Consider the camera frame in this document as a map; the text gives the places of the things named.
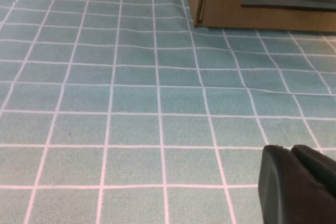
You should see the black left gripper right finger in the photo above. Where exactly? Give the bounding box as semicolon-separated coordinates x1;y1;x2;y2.
291;144;336;198

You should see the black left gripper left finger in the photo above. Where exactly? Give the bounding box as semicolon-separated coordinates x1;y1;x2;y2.
258;144;336;224

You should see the green checked tablecloth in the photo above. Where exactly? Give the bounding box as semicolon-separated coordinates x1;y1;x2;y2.
0;0;336;224

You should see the brown cardboard shoe box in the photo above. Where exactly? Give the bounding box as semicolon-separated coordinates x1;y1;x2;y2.
181;0;336;33

